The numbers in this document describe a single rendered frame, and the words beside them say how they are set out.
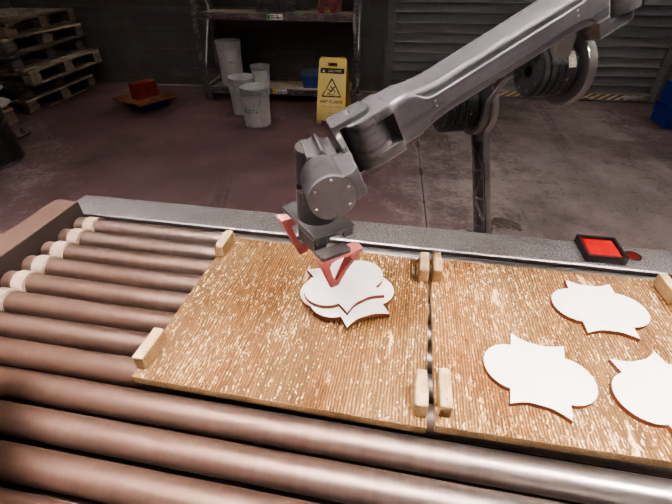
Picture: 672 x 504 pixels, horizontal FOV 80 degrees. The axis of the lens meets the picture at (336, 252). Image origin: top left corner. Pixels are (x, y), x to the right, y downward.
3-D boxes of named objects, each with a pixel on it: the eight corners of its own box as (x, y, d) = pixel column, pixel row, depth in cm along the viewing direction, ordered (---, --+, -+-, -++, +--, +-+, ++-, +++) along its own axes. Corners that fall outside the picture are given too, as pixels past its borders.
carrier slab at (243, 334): (230, 242, 85) (229, 236, 84) (427, 265, 78) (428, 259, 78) (134, 383, 57) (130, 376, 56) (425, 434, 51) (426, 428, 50)
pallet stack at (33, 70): (43, 81, 541) (11, 6, 488) (112, 84, 531) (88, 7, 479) (-41, 113, 437) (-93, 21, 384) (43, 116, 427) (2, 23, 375)
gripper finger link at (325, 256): (335, 261, 65) (336, 212, 59) (361, 286, 60) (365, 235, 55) (298, 275, 62) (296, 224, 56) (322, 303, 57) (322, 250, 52)
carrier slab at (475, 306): (428, 264, 79) (429, 257, 78) (654, 286, 73) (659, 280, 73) (433, 432, 51) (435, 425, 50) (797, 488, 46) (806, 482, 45)
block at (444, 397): (434, 378, 56) (437, 365, 54) (448, 379, 56) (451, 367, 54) (436, 418, 51) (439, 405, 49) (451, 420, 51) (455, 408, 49)
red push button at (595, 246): (578, 242, 85) (581, 237, 85) (609, 245, 85) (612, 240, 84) (587, 259, 81) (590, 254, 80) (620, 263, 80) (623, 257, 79)
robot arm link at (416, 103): (610, 11, 57) (611, -77, 51) (647, 14, 53) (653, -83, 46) (355, 171, 57) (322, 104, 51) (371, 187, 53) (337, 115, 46)
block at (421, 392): (413, 378, 56) (415, 366, 54) (426, 380, 56) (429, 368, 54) (411, 417, 51) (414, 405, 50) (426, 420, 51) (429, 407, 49)
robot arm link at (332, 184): (386, 152, 56) (363, 97, 51) (417, 191, 47) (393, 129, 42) (311, 193, 57) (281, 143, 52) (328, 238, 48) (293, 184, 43)
